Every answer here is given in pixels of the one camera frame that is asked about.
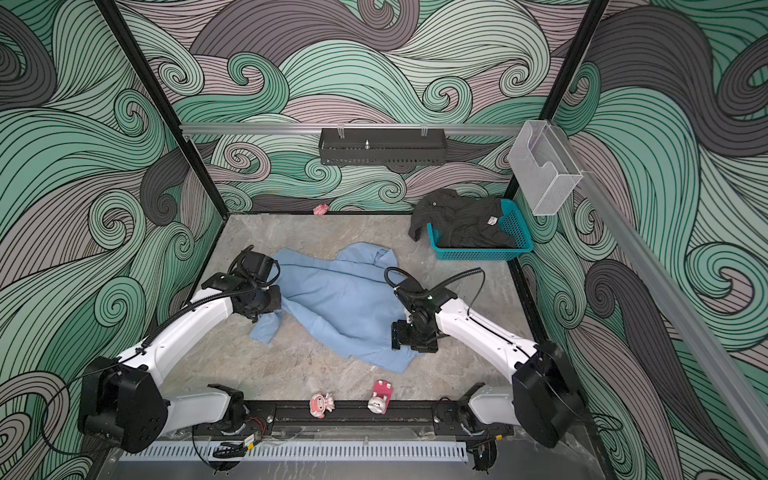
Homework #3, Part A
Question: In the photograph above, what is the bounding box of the teal plastic basket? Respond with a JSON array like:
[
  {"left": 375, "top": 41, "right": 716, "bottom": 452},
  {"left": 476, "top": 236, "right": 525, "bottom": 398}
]
[{"left": 427, "top": 199, "right": 534, "bottom": 261}]

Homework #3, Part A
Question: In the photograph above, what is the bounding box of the black perforated wall tray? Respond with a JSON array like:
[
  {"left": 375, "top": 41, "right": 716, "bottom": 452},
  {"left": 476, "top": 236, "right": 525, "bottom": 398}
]
[{"left": 318, "top": 127, "right": 448, "bottom": 167}]

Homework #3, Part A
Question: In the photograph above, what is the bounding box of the clear plastic wall bin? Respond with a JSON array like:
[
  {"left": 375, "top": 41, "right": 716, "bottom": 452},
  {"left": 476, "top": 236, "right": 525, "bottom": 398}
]
[{"left": 507, "top": 120, "right": 583, "bottom": 217}]

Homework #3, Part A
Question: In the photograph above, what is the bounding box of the black frame post left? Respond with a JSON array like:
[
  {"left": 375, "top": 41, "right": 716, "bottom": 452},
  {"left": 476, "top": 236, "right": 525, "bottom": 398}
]
[{"left": 94, "top": 0, "right": 229, "bottom": 221}]

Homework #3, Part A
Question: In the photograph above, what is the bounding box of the aluminium wall rail right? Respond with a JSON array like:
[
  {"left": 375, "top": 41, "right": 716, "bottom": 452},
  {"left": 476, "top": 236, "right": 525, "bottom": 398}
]
[{"left": 553, "top": 127, "right": 767, "bottom": 454}]

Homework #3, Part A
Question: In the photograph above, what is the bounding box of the aluminium wall rail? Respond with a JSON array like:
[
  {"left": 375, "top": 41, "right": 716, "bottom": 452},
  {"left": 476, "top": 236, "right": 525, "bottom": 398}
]
[
  {"left": 179, "top": 122, "right": 522, "bottom": 137},
  {"left": 553, "top": 127, "right": 767, "bottom": 454}
]

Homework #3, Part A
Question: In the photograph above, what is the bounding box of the white slotted cable duct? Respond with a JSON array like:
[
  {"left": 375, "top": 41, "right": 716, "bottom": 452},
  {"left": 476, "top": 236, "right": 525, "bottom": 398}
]
[{"left": 120, "top": 440, "right": 469, "bottom": 463}]

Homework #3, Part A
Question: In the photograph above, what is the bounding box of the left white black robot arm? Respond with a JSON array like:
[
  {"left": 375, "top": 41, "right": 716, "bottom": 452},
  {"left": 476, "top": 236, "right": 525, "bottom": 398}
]
[{"left": 77, "top": 247, "right": 281, "bottom": 453}]

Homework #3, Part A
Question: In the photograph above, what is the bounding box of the light blue long sleeve shirt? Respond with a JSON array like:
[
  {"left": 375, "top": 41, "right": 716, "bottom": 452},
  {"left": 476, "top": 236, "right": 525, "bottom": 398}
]
[{"left": 250, "top": 243, "right": 417, "bottom": 373}]

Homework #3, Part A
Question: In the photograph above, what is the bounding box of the black frame post right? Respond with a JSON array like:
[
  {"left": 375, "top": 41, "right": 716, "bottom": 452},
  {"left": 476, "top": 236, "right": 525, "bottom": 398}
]
[{"left": 503, "top": 0, "right": 610, "bottom": 199}]

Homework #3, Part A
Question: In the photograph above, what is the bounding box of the pink white figurine toy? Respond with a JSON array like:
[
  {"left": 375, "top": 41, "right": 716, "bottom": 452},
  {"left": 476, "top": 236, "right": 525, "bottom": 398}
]
[{"left": 309, "top": 392, "right": 335, "bottom": 419}]

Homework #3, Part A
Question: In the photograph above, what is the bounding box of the aluminium wall rail back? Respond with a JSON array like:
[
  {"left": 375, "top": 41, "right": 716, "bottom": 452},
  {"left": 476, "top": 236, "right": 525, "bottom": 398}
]
[{"left": 179, "top": 122, "right": 522, "bottom": 137}]

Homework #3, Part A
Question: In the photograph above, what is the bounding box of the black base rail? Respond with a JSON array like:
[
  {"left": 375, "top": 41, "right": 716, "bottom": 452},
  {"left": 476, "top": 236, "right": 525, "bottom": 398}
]
[{"left": 202, "top": 398, "right": 514, "bottom": 437}]

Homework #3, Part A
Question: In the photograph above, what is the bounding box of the pink toy at back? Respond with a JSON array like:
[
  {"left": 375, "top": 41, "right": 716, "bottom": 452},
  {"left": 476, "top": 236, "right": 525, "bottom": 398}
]
[{"left": 313, "top": 204, "right": 329, "bottom": 216}]

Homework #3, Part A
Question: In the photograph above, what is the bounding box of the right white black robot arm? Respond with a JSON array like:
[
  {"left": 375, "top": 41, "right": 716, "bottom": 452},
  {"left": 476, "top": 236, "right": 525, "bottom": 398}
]
[{"left": 384, "top": 267, "right": 586, "bottom": 448}]

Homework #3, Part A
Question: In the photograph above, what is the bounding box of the dark grey long sleeve shirt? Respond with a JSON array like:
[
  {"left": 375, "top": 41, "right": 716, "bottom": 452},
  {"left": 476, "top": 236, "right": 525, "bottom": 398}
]
[{"left": 408, "top": 189, "right": 517, "bottom": 249}]

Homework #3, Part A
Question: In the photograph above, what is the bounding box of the black frame post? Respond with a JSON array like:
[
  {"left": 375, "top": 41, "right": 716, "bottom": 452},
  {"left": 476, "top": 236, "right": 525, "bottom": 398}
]
[
  {"left": 503, "top": 0, "right": 610, "bottom": 199},
  {"left": 94, "top": 0, "right": 229, "bottom": 221}
]

